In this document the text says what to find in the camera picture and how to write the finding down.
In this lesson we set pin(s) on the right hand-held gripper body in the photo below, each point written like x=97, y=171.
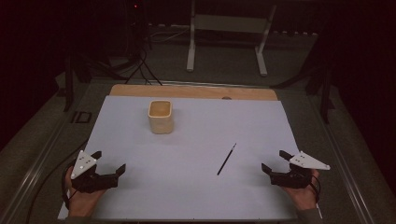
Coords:
x=305, y=162

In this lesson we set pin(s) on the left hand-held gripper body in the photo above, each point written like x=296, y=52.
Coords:
x=83, y=163

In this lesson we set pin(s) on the thin black pen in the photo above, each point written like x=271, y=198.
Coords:
x=226, y=159

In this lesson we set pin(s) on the beige wooden pen cup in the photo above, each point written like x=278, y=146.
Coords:
x=160, y=124

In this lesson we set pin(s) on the person's right hand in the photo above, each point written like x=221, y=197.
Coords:
x=304, y=197

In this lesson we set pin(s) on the person's left hand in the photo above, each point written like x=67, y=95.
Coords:
x=82, y=202

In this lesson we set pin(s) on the pale sheet mat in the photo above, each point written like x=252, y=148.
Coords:
x=186, y=186

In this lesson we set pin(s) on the black stand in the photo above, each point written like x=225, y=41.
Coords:
x=69, y=84
x=325, y=96

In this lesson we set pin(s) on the metal floor rail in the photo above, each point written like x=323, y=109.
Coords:
x=342, y=169
x=37, y=169

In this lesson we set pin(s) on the white metal table frame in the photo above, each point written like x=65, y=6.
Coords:
x=230, y=23

